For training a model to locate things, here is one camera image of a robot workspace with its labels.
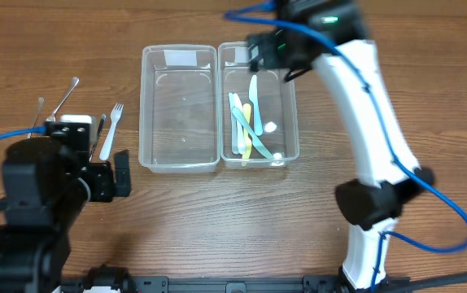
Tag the cream white plastic knife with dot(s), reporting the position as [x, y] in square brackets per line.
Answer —
[240, 141]

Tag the black handled metal fork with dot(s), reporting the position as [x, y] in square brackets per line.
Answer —
[98, 134]

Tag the clear plastic container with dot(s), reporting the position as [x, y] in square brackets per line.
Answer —
[277, 108]
[178, 112]

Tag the white plastic fork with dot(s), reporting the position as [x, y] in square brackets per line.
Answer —
[116, 114]

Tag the right clear plastic container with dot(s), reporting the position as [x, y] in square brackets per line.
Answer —
[277, 108]

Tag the mint green plastic knife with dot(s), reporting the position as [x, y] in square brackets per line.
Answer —
[253, 97]

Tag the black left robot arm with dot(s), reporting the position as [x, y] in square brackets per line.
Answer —
[48, 178]

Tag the long silver metal fork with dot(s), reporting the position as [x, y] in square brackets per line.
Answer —
[74, 83]

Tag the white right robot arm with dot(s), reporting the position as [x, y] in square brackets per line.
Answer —
[329, 38]

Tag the yellow plastic knife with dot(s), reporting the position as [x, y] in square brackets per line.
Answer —
[246, 109]

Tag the pale teal plastic knife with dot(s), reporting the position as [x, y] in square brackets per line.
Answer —
[256, 143]

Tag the light blue plastic knife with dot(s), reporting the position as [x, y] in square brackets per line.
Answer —
[234, 136]

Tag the small silver metal fork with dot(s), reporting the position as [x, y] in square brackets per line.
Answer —
[40, 101]

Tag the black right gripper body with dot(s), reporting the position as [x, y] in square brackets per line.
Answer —
[260, 49]

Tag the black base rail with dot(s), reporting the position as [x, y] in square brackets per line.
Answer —
[233, 285]

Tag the left clear plastic container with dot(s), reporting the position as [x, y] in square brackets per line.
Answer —
[178, 112]

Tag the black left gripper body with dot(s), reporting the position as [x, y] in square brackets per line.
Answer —
[106, 181]

